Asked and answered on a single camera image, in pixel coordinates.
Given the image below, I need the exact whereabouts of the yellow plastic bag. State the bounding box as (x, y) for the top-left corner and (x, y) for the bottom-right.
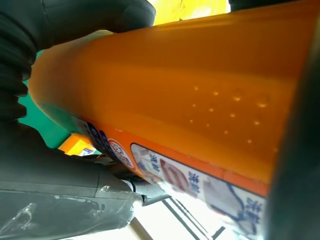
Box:
(149, 0), (231, 26)

